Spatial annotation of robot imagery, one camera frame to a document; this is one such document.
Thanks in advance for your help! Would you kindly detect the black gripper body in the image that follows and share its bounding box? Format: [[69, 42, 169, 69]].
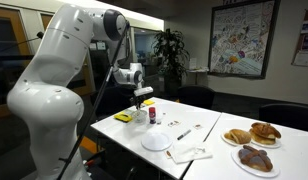
[[133, 93, 148, 106]]

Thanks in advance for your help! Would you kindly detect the clear crystal glass bowl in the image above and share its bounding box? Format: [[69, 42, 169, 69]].
[[133, 108, 148, 118]]

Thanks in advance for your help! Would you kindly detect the cut glass bowl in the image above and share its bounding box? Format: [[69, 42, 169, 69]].
[[132, 111, 149, 124]]

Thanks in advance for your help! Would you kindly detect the yellow coloured pencil box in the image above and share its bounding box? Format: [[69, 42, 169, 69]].
[[142, 99, 156, 108]]

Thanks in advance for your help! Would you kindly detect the red capped spice bottle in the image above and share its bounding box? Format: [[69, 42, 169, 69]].
[[148, 106, 158, 125]]

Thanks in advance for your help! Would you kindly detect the black office chair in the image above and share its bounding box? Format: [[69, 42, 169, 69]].
[[177, 85, 216, 110], [258, 102, 308, 134], [89, 83, 137, 118]]

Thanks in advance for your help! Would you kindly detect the large white round plate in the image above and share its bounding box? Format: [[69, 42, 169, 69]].
[[140, 130, 174, 152]]

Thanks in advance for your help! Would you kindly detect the black white marker pen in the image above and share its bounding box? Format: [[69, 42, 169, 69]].
[[176, 129, 192, 141]]

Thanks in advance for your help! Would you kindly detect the green potted plant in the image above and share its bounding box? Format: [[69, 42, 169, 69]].
[[151, 28, 191, 96]]

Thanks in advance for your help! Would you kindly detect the small white side table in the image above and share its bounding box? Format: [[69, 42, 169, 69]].
[[186, 58, 210, 87]]

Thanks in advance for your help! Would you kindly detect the white paper napkin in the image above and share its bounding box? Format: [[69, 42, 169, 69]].
[[168, 143, 214, 165]]

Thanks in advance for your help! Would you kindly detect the small white plate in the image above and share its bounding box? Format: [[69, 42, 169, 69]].
[[220, 130, 253, 148], [249, 134, 282, 150], [230, 146, 282, 179]]

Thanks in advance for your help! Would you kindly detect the striped yellow bread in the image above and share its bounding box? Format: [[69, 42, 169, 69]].
[[223, 128, 252, 145]]

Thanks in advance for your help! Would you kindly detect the wooden framed glass door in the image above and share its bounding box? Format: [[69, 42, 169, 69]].
[[39, 12, 57, 33], [0, 7, 33, 119]]

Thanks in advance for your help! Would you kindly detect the large brown bread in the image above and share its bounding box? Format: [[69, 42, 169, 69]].
[[249, 122, 282, 146]]

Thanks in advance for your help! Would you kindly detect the dark cross topped bread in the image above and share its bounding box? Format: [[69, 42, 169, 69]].
[[237, 144, 274, 173]]

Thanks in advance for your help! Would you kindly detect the brown bulletin board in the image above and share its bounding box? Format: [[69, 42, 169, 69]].
[[291, 8, 308, 68]]

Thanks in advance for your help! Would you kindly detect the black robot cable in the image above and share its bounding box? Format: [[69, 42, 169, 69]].
[[55, 21, 132, 180]]

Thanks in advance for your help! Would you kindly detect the large framed wall poster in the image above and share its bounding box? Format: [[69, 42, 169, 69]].
[[207, 0, 282, 80]]

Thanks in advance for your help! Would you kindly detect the black camera stand boom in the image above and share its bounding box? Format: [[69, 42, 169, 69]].
[[0, 36, 38, 63]]

